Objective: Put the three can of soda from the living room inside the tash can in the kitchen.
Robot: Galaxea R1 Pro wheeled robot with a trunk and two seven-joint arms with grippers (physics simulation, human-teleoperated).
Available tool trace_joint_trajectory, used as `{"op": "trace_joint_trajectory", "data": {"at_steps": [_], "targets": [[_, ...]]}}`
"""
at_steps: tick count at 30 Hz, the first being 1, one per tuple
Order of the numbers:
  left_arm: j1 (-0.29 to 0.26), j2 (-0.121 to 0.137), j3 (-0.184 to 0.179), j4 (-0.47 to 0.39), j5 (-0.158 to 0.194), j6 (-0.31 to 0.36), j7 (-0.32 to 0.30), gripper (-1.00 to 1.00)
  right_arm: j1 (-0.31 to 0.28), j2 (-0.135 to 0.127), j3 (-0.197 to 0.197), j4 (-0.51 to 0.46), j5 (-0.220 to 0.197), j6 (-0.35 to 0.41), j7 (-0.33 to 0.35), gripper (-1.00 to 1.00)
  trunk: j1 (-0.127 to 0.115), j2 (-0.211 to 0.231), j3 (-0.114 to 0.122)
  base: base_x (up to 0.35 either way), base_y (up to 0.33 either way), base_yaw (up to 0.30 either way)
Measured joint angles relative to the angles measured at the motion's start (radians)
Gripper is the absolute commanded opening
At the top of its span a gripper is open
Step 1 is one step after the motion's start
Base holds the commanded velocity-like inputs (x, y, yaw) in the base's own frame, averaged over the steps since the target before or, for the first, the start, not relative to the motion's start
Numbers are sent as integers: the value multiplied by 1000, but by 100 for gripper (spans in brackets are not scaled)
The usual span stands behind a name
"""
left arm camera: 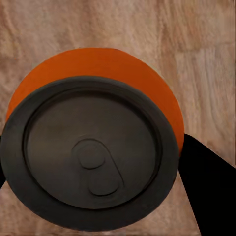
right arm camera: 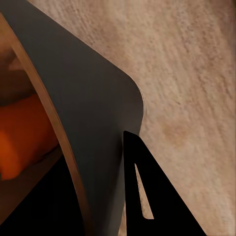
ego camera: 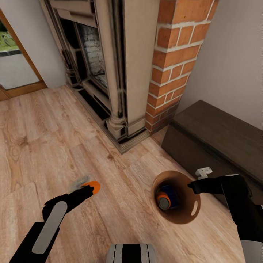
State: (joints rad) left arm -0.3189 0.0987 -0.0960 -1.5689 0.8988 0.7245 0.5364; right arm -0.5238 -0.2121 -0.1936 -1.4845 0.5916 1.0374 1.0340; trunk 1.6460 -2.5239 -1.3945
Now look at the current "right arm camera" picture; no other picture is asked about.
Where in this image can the can of soda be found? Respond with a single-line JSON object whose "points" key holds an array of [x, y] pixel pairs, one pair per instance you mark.
{"points": [[26, 135]]}

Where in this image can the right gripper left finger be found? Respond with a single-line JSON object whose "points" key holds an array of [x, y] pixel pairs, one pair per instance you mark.
{"points": [[51, 208]]}

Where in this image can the trash can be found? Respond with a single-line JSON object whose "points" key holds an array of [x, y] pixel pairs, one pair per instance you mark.
{"points": [[89, 101]]}

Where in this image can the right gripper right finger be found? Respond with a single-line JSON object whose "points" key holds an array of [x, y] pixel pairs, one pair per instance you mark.
{"points": [[171, 216]]}

